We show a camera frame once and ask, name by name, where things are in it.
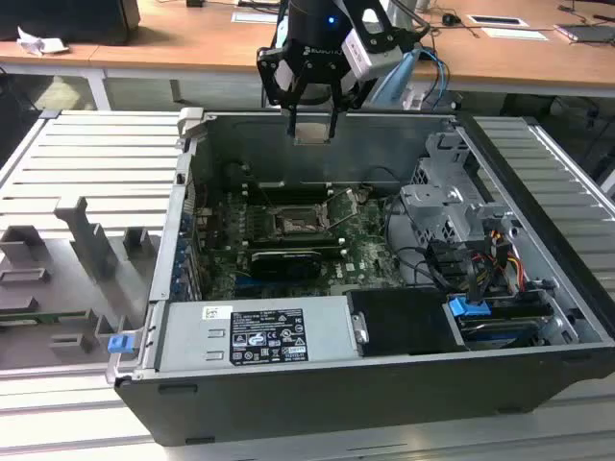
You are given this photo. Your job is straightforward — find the grey metal drive cage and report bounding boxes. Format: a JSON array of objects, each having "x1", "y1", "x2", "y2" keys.
[{"x1": 398, "y1": 132, "x2": 520, "y2": 289}]

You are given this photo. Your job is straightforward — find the blue disk carrier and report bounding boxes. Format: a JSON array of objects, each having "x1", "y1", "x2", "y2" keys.
[{"x1": 445, "y1": 295, "x2": 554, "y2": 347}]

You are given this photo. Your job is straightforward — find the dark grey parts rack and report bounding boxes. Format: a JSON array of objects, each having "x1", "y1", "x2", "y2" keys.
[{"x1": 0, "y1": 194, "x2": 164, "y2": 371}]

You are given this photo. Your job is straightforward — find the small square CPU plate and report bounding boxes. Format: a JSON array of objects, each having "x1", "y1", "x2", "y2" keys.
[{"x1": 293, "y1": 122, "x2": 332, "y2": 146}]

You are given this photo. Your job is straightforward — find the green motherboard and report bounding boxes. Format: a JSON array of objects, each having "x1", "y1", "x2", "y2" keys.
[{"x1": 191, "y1": 184, "x2": 409, "y2": 302}]

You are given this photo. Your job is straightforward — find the green RAM stick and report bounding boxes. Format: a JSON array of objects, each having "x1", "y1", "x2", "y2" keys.
[{"x1": 0, "y1": 310, "x2": 92, "y2": 323}]

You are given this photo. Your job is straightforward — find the blue expansion slot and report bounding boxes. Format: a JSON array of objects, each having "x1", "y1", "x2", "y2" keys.
[{"x1": 234, "y1": 282, "x2": 270, "y2": 299}]

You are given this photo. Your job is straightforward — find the blue cable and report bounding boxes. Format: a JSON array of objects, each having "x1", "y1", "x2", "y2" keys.
[{"x1": 416, "y1": 43, "x2": 452, "y2": 106}]

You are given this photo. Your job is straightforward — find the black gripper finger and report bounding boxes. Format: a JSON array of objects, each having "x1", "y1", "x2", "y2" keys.
[
  {"x1": 256, "y1": 45, "x2": 305, "y2": 139},
  {"x1": 328, "y1": 75, "x2": 375, "y2": 143}
]

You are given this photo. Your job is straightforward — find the black plastic shroud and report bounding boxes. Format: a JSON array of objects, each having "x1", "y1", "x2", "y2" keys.
[{"x1": 345, "y1": 287, "x2": 470, "y2": 356}]

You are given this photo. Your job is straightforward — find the black RAM slot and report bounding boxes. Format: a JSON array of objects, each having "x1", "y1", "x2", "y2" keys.
[
  {"x1": 242, "y1": 233, "x2": 345, "y2": 247},
  {"x1": 244, "y1": 181, "x2": 332, "y2": 193},
  {"x1": 244, "y1": 242, "x2": 348, "y2": 258},
  {"x1": 244, "y1": 190, "x2": 332, "y2": 206}
]

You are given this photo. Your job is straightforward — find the metal CPU socket cover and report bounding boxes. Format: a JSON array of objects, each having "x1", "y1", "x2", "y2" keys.
[{"x1": 326, "y1": 189, "x2": 365, "y2": 230}]

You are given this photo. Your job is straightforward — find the black graphics card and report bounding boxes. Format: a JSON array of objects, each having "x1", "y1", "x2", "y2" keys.
[{"x1": 249, "y1": 248, "x2": 321, "y2": 282}]

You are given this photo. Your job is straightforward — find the grey power supply with label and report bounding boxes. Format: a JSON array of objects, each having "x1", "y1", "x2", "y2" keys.
[{"x1": 156, "y1": 295, "x2": 361, "y2": 374}]

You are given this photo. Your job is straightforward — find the red yellow power wires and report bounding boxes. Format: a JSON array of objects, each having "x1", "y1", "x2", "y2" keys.
[{"x1": 473, "y1": 230, "x2": 526, "y2": 294}]

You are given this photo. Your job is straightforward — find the wooden desk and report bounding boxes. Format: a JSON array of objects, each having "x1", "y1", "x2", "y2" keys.
[{"x1": 0, "y1": 0, "x2": 615, "y2": 100}]

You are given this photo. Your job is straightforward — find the grey plastic case handle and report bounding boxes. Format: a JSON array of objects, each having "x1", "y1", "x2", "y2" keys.
[{"x1": 176, "y1": 107, "x2": 209, "y2": 141}]

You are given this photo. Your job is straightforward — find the black open PC case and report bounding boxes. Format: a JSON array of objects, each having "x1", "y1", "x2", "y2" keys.
[{"x1": 112, "y1": 108, "x2": 615, "y2": 446}]

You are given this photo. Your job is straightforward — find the thin wire locking lever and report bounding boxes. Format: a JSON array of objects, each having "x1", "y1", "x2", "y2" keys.
[
  {"x1": 258, "y1": 184, "x2": 279, "y2": 213},
  {"x1": 326, "y1": 187, "x2": 340, "y2": 231}
]

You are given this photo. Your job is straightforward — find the grey laptop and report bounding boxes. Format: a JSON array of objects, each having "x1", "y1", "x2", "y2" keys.
[{"x1": 553, "y1": 22, "x2": 615, "y2": 48}]

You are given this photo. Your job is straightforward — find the black cable bundle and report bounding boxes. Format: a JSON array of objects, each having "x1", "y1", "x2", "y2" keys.
[{"x1": 429, "y1": 238, "x2": 471, "y2": 292}]

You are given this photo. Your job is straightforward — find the large black box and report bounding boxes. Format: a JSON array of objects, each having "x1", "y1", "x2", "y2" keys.
[{"x1": 0, "y1": 0, "x2": 141, "y2": 45}]

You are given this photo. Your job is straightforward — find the crumpled white paper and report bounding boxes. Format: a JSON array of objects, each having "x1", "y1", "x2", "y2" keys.
[{"x1": 16, "y1": 26, "x2": 69, "y2": 57}]

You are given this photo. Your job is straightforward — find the black round wire loop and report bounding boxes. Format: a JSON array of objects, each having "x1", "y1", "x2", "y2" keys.
[{"x1": 397, "y1": 245, "x2": 441, "y2": 289}]

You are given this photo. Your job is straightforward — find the black flat disk wire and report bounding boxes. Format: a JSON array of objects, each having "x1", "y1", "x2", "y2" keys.
[{"x1": 464, "y1": 258, "x2": 487, "y2": 308}]

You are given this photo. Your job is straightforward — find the blue plastic case latch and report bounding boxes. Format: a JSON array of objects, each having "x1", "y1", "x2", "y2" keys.
[{"x1": 108, "y1": 334, "x2": 135, "y2": 356}]

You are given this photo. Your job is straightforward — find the CPU socket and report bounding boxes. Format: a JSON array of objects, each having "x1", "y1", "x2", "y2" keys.
[{"x1": 271, "y1": 206, "x2": 333, "y2": 240}]

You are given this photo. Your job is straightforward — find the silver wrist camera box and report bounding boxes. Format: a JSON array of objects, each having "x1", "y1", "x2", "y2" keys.
[{"x1": 344, "y1": 26, "x2": 403, "y2": 78}]

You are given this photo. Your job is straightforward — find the thin black looping wire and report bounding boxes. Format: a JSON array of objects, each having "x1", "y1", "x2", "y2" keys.
[{"x1": 368, "y1": 165, "x2": 403, "y2": 187}]

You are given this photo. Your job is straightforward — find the white paper sheet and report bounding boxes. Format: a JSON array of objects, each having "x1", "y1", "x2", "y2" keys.
[{"x1": 480, "y1": 26, "x2": 550, "y2": 42}]

